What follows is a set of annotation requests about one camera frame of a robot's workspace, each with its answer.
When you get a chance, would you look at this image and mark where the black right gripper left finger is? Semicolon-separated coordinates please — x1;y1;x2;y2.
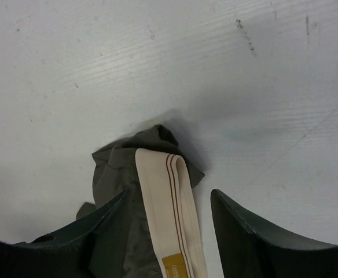
12;191;128;277

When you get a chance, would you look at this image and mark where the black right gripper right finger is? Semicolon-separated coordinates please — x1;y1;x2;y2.
211;189;334;277

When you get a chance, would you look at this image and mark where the olive underwear with cream waistband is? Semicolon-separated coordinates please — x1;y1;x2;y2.
78;125;212;277

